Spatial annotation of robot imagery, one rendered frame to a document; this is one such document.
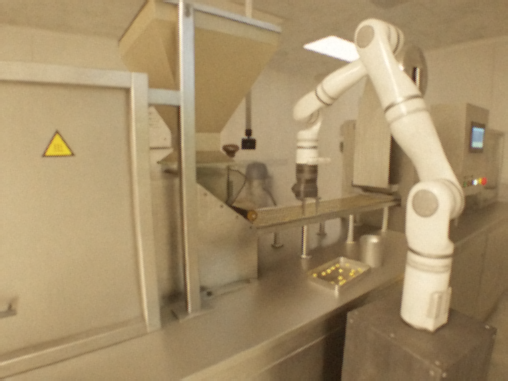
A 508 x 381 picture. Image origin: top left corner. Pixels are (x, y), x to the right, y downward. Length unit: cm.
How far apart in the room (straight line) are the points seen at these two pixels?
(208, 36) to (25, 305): 67
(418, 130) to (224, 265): 59
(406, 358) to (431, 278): 17
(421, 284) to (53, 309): 75
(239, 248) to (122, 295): 34
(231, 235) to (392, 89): 55
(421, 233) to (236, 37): 62
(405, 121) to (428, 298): 39
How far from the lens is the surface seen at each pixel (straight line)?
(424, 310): 75
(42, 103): 62
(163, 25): 72
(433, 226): 68
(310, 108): 96
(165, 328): 73
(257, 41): 83
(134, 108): 61
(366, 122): 153
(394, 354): 74
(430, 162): 74
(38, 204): 63
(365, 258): 107
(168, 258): 77
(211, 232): 80
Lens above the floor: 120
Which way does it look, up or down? 8 degrees down
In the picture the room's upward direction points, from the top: straight up
